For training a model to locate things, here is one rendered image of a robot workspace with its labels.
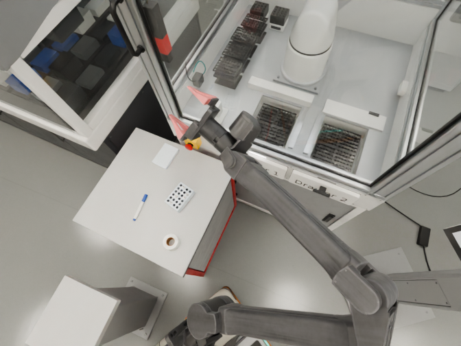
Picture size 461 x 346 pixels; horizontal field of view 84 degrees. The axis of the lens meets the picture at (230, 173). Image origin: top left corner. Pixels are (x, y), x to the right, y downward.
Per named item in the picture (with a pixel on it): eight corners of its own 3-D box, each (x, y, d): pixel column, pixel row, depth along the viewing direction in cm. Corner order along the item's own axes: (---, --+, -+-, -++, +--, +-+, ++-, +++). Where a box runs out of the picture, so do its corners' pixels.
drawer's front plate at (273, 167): (282, 179, 123) (286, 170, 113) (228, 158, 129) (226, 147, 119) (284, 176, 123) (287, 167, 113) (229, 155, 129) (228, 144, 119)
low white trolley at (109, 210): (206, 279, 183) (182, 277, 113) (133, 242, 196) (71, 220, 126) (239, 206, 203) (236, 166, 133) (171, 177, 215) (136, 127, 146)
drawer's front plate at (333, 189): (349, 205, 116) (359, 198, 106) (288, 181, 122) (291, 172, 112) (350, 202, 117) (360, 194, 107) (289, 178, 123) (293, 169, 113)
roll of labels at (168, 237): (167, 233, 121) (165, 232, 117) (182, 237, 120) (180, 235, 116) (162, 248, 119) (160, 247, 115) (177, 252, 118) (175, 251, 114)
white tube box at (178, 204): (179, 213, 125) (177, 211, 121) (166, 203, 127) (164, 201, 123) (195, 193, 128) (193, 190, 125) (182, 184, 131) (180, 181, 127)
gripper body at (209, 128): (185, 136, 69) (205, 155, 69) (206, 107, 65) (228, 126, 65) (195, 132, 75) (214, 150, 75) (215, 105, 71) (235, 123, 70)
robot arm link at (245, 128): (226, 171, 62) (248, 176, 68) (258, 135, 57) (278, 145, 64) (207, 139, 69) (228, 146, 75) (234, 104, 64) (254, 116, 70)
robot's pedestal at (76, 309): (147, 339, 170) (80, 378, 101) (109, 320, 176) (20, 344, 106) (168, 293, 181) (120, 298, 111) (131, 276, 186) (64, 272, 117)
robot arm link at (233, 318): (406, 391, 34) (416, 362, 41) (381, 279, 37) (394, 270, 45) (186, 338, 61) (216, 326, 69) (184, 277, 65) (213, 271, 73)
